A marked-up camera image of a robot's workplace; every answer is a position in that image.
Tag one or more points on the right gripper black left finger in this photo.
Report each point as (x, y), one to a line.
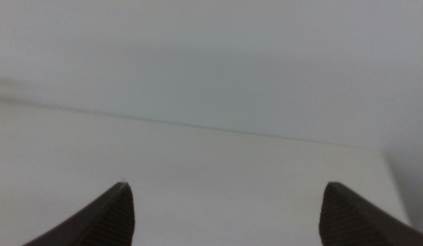
(108, 222)

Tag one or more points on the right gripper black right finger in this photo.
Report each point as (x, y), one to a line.
(351, 222)

